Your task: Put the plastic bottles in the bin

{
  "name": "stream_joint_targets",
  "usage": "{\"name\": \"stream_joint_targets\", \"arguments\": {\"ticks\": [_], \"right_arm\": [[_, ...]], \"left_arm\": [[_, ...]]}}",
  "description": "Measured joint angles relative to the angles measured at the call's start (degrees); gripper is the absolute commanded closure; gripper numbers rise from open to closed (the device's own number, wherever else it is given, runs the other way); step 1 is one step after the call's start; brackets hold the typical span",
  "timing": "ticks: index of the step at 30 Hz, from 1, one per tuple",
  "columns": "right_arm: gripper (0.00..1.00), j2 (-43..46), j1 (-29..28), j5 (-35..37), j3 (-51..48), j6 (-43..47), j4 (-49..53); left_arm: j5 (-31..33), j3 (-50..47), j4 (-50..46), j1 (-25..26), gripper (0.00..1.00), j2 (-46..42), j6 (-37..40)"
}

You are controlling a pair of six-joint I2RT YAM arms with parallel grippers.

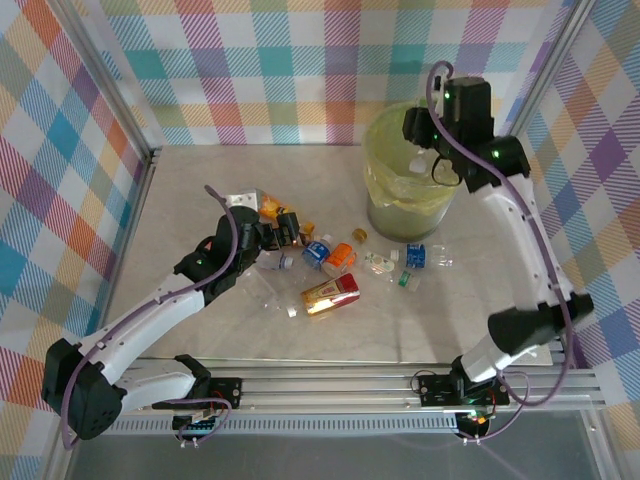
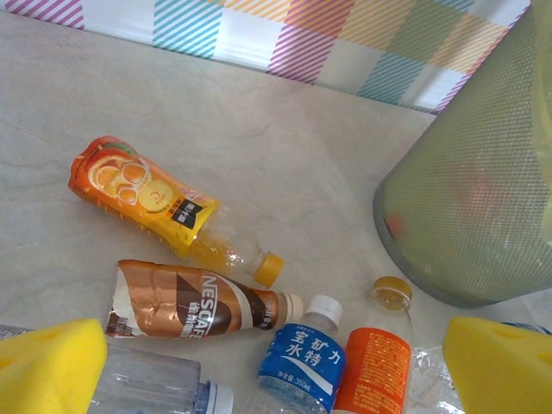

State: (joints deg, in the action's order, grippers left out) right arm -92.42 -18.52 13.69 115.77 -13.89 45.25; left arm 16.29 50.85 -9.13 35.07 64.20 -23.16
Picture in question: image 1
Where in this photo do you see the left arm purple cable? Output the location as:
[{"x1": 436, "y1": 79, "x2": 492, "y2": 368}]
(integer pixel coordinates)
[{"x1": 58, "y1": 183, "x2": 239, "y2": 451}]

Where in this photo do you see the aluminium frame post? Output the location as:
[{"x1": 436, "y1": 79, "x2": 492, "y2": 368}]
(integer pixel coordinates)
[
  {"x1": 47, "y1": 0, "x2": 164, "y2": 161},
  {"x1": 498, "y1": 0, "x2": 604, "y2": 154}
]

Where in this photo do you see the aluminium mounting rail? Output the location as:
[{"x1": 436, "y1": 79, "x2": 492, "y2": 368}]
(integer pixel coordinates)
[{"x1": 53, "y1": 349, "x2": 607, "y2": 417}]

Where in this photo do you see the slotted metal strip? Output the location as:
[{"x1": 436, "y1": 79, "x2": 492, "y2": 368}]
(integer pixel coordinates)
[{"x1": 107, "y1": 417, "x2": 501, "y2": 436}]

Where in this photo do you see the aluminium side rail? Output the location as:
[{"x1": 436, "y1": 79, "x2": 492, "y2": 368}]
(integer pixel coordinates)
[
  {"x1": 87, "y1": 147, "x2": 164, "y2": 351},
  {"x1": 499, "y1": 144, "x2": 579, "y2": 369}
]

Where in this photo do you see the blue Pocari Sweat bottle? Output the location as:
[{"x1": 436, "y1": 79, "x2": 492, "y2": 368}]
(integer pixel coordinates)
[{"x1": 300, "y1": 234, "x2": 335, "y2": 270}]

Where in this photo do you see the orange juice bottle yellow cap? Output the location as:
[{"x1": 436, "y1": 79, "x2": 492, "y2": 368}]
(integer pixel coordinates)
[{"x1": 258, "y1": 194, "x2": 316, "y2": 239}]

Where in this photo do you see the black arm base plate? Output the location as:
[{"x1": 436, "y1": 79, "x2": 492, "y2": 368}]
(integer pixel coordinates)
[
  {"x1": 417, "y1": 373, "x2": 511, "y2": 407},
  {"x1": 172, "y1": 377, "x2": 244, "y2": 412}
]

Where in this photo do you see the yellow plastic bin liner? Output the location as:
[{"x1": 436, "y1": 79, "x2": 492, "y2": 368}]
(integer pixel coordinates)
[{"x1": 362, "y1": 99, "x2": 469, "y2": 210}]

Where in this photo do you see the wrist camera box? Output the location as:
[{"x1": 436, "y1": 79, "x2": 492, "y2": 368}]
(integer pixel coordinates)
[
  {"x1": 221, "y1": 187, "x2": 262, "y2": 212},
  {"x1": 432, "y1": 72, "x2": 451, "y2": 119}
]

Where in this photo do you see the grey-green mesh bin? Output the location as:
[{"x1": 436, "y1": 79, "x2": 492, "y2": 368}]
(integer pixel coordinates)
[{"x1": 363, "y1": 102, "x2": 469, "y2": 242}]

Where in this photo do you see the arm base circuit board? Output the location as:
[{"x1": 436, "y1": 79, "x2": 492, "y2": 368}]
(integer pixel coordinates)
[
  {"x1": 455, "y1": 408, "x2": 495, "y2": 435},
  {"x1": 172, "y1": 410, "x2": 221, "y2": 435}
]

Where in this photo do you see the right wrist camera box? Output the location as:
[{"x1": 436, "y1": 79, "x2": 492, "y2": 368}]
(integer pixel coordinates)
[{"x1": 432, "y1": 72, "x2": 451, "y2": 119}]

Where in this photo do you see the clear bottle blue label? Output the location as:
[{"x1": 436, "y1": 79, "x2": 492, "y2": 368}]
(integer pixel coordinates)
[{"x1": 404, "y1": 242, "x2": 455, "y2": 270}]

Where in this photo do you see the small clear bottle flower label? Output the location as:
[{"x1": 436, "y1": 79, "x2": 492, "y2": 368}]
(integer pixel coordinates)
[{"x1": 363, "y1": 248, "x2": 402, "y2": 277}]

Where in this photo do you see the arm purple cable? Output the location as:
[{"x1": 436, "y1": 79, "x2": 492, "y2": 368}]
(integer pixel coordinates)
[
  {"x1": 424, "y1": 59, "x2": 577, "y2": 446},
  {"x1": 58, "y1": 183, "x2": 239, "y2": 451}
]

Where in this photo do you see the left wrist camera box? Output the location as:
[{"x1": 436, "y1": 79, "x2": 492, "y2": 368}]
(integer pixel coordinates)
[{"x1": 221, "y1": 187, "x2": 262, "y2": 212}]

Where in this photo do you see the small bottle green label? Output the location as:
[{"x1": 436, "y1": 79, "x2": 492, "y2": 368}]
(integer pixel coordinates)
[{"x1": 397, "y1": 269, "x2": 422, "y2": 294}]

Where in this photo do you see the clear bottle orange label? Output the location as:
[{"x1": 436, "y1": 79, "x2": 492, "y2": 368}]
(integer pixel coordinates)
[{"x1": 321, "y1": 241, "x2": 359, "y2": 279}]

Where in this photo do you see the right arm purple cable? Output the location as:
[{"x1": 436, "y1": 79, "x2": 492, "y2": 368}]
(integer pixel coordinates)
[{"x1": 424, "y1": 59, "x2": 577, "y2": 446}]

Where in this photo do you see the clear bottle blue-white cap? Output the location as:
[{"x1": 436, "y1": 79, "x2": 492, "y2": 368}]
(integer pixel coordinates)
[{"x1": 254, "y1": 249, "x2": 295, "y2": 274}]

